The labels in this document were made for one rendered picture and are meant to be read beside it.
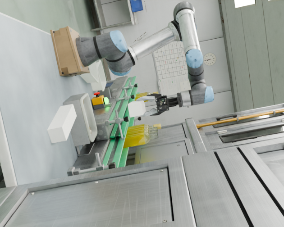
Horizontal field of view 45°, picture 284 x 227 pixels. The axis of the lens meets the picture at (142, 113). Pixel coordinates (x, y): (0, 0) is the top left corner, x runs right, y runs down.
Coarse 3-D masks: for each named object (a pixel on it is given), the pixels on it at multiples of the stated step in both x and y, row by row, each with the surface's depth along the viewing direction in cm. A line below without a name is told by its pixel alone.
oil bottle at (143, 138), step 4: (144, 132) 197; (128, 136) 195; (132, 136) 194; (136, 136) 193; (140, 136) 193; (144, 136) 193; (148, 136) 194; (128, 140) 194; (132, 140) 193; (136, 140) 193; (140, 140) 193; (144, 140) 193; (148, 140) 194; (124, 144) 194; (128, 144) 194; (132, 144) 194; (136, 144) 194; (140, 144) 194
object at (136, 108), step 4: (128, 104) 156; (132, 104) 156; (136, 104) 156; (140, 104) 156; (144, 104) 178; (128, 108) 156; (132, 108) 156; (136, 108) 156; (140, 108) 156; (144, 108) 173; (132, 112) 156; (136, 112) 156; (140, 112) 156; (144, 112) 168; (132, 116) 157
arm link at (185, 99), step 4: (180, 92) 163; (184, 92) 162; (188, 92) 161; (180, 96) 161; (184, 96) 160; (188, 96) 160; (180, 100) 161; (184, 100) 160; (188, 100) 160; (184, 104) 162; (188, 104) 162
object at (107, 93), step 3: (105, 87) 252; (108, 87) 250; (105, 90) 248; (108, 90) 248; (102, 93) 249; (105, 93) 249; (108, 93) 249; (105, 96) 250; (108, 96) 250; (111, 96) 254
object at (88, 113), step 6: (84, 96) 168; (84, 102) 178; (90, 102) 178; (84, 108) 179; (90, 108) 179; (84, 114) 163; (90, 114) 179; (84, 120) 165; (90, 120) 180; (90, 126) 181; (90, 132) 166; (96, 132) 180; (90, 138) 166
